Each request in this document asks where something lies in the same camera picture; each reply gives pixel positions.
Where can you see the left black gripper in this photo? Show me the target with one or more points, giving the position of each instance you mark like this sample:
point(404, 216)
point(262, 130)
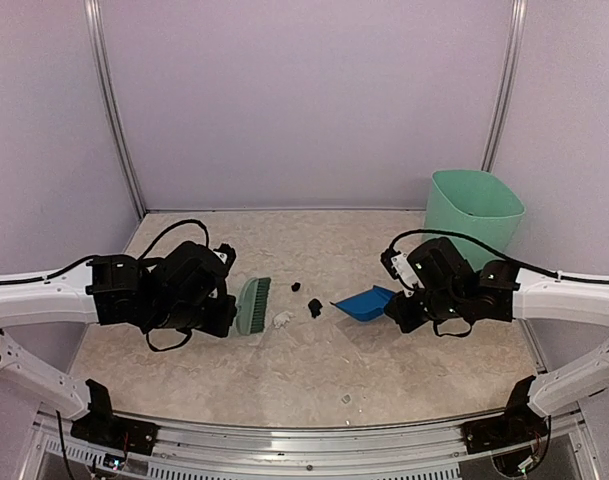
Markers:
point(220, 325)

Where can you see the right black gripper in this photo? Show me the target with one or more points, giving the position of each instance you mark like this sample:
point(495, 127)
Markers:
point(403, 317)

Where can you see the green hand brush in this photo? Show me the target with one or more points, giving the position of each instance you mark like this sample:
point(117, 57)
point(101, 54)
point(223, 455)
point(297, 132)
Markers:
point(252, 305)

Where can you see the blue plastic dustpan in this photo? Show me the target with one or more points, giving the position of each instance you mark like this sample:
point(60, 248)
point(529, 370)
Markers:
point(366, 306)

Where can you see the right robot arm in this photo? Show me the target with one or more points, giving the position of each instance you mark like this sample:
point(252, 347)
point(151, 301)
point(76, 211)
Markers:
point(439, 284)

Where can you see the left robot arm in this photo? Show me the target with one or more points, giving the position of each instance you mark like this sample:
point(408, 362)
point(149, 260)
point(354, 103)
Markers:
point(185, 291)

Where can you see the white paper scrap by dustpan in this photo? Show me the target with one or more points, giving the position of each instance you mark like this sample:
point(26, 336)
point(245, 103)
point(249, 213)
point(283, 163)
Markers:
point(282, 319)

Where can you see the black paper scrap large lower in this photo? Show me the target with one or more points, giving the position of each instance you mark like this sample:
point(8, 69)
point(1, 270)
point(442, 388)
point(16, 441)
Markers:
point(315, 306)

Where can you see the green plastic waste bin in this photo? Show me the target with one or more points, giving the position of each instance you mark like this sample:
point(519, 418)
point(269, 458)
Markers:
point(474, 203)

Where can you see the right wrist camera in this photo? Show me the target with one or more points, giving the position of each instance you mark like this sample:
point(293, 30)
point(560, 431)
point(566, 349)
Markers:
point(399, 269)

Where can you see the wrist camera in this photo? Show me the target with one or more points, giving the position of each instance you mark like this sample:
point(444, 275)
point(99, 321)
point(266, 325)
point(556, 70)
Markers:
point(399, 269)
point(226, 253)

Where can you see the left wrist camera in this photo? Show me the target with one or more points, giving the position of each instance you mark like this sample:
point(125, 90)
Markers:
point(226, 253)

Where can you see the aluminium front rail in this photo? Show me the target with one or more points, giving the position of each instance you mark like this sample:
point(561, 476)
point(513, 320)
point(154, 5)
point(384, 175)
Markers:
point(418, 450)

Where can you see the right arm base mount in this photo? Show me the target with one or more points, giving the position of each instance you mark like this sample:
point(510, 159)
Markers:
point(502, 431)

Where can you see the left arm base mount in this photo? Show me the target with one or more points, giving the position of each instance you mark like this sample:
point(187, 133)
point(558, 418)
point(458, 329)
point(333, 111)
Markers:
point(120, 433)

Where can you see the left aluminium frame post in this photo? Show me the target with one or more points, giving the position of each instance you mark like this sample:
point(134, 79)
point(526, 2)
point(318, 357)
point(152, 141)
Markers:
point(93, 14)

